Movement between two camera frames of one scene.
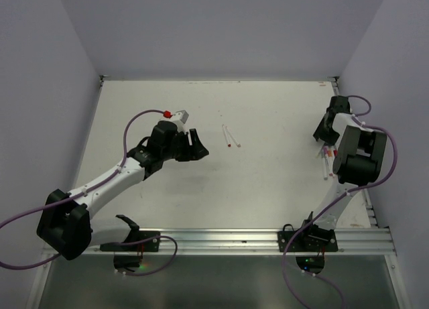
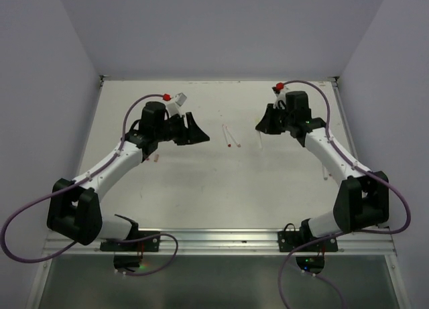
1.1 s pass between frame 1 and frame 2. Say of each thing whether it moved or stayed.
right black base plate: stayed
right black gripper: moved
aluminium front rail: stayed
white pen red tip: stayed
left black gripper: moved
